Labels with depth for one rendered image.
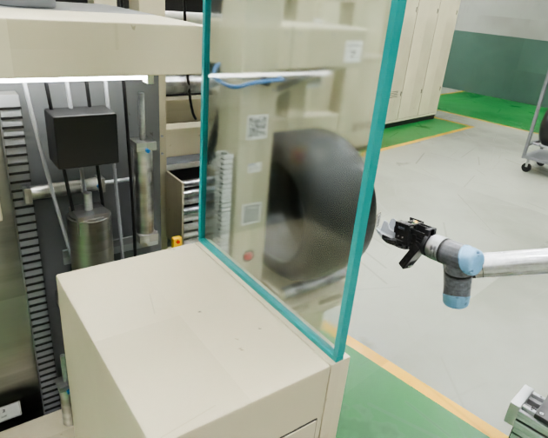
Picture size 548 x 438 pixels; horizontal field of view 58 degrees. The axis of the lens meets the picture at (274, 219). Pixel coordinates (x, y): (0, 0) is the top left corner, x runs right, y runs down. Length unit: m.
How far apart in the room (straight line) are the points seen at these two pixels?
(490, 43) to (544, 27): 1.22
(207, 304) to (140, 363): 0.22
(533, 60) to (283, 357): 12.49
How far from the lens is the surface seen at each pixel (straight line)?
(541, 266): 1.62
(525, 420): 2.00
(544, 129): 7.17
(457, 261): 1.44
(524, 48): 13.27
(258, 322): 1.03
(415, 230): 1.53
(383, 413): 2.74
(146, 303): 1.09
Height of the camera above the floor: 1.89
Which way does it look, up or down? 25 degrees down
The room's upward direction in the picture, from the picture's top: 5 degrees clockwise
